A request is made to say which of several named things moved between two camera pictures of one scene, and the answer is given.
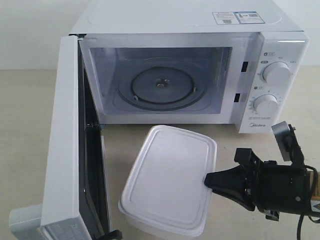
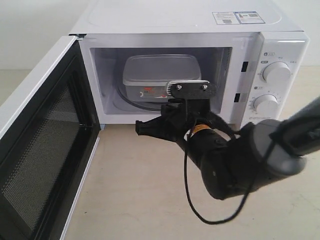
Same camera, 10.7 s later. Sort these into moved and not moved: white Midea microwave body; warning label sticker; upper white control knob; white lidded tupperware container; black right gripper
Moved: white lidded tupperware container; black right gripper
Not moved: upper white control knob; warning label sticker; white Midea microwave body
